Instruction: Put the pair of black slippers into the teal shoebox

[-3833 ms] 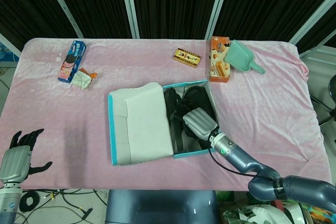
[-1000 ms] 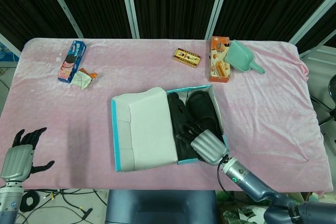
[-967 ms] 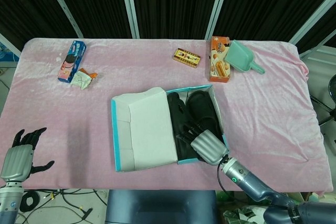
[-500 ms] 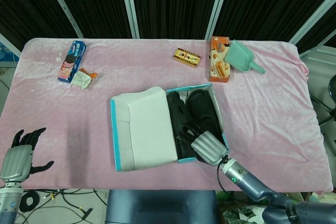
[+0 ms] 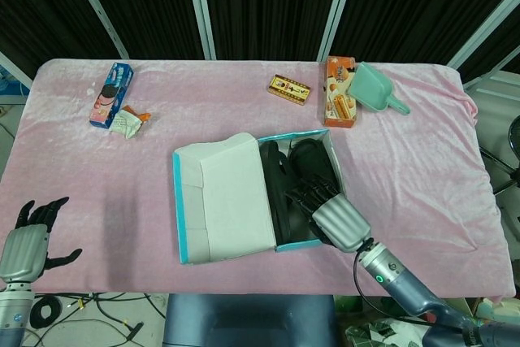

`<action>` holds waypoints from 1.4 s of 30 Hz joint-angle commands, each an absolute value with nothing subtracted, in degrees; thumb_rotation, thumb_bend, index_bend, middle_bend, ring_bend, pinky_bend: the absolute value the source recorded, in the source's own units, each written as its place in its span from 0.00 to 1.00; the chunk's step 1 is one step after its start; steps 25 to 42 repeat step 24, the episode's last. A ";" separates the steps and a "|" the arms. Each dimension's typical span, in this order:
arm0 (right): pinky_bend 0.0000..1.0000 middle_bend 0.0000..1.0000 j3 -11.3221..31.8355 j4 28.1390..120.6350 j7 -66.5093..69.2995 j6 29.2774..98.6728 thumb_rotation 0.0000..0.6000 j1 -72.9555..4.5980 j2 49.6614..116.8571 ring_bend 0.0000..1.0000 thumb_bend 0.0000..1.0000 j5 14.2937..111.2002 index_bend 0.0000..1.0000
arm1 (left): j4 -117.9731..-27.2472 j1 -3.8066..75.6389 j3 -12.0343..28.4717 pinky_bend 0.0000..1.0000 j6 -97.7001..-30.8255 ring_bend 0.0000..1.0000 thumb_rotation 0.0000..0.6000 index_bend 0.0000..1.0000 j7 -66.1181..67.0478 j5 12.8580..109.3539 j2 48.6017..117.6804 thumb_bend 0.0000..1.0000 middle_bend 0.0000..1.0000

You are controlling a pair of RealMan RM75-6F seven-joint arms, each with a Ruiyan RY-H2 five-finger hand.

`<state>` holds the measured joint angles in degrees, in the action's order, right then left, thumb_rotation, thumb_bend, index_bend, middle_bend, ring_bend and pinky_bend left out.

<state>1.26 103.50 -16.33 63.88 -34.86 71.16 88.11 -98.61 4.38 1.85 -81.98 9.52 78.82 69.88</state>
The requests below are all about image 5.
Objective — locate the pink velvet tablecloth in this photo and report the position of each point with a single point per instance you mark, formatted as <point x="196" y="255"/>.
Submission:
<point x="122" y="184"/>

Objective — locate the small yellow patterned box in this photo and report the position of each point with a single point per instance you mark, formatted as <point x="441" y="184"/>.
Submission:
<point x="289" y="89"/>

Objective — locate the mint green plastic scoop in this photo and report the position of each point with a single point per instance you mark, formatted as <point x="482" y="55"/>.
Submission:
<point x="367" y="87"/>

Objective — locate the white partition post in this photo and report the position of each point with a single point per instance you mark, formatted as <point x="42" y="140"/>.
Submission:
<point x="97" y="9"/>
<point x="337" y="9"/>
<point x="16" y="70"/>
<point x="200" y="9"/>
<point x="483" y="26"/>

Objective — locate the blue cookie box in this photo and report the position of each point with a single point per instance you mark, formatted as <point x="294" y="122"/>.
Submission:
<point x="113" y="87"/>

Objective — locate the blue robot torso base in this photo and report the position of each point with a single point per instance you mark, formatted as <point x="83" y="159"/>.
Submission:
<point x="243" y="322"/>

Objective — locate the black rubber slipper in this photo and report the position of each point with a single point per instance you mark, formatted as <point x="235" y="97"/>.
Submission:
<point x="276" y="200"/>
<point x="313" y="160"/>

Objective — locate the green white patterned bag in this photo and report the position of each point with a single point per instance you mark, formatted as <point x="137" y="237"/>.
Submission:
<point x="378" y="335"/>

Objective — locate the small orange snack packet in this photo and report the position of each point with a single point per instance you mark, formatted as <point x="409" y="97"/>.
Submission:
<point x="142" y="116"/>

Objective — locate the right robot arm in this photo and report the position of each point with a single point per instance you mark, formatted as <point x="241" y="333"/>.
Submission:
<point x="390" y="278"/>

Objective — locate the orange biscuit box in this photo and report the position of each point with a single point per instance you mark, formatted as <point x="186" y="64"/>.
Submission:
<point x="337" y="99"/>

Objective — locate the teal cardboard shoe box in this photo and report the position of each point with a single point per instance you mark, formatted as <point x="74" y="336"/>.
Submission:
<point x="235" y="200"/>

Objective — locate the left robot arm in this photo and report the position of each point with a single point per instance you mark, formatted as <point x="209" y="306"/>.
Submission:
<point x="14" y="314"/>

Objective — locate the black pleated curtain panel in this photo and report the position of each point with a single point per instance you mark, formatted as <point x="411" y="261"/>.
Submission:
<point x="418" y="5"/>
<point x="40" y="5"/>
<point x="268" y="5"/>
<point x="150" y="5"/>

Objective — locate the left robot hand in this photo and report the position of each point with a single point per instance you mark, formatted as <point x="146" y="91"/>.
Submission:
<point x="22" y="253"/>

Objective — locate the crumpled white snack wrapper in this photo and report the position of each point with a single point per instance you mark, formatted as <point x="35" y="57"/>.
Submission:
<point x="126" y="124"/>

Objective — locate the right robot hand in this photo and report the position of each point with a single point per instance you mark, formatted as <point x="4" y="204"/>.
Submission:
<point x="339" y="221"/>

